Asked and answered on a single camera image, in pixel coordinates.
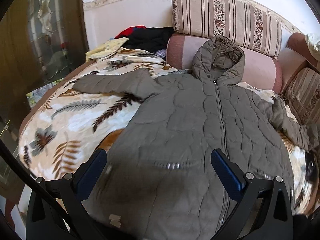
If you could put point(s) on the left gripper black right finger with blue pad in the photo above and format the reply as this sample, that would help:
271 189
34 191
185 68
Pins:
274 218

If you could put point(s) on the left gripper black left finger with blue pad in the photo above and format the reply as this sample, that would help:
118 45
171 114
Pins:
55 209

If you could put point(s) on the grey quilted hooded jacket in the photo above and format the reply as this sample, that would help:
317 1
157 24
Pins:
162 183

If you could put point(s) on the black clothing pile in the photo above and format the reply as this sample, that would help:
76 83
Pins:
149 39

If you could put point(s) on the leaf pattern bed blanket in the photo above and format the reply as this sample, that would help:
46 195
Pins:
64 132

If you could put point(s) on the striped side cushion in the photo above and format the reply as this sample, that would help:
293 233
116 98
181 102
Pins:
303 96

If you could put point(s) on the pink sofa bolster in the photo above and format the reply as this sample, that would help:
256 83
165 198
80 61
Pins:
260 71

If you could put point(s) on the yellow cloth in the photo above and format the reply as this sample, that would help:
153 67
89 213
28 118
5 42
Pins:
107 49

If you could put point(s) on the brown wooden glass door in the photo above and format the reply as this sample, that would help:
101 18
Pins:
41 41

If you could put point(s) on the white crumpled cloth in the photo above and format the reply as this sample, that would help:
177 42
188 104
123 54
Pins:
313 44

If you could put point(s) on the red garment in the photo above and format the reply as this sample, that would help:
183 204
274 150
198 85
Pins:
128 31

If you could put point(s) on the striped floral back cushion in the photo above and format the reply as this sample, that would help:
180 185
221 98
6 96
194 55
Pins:
244 24

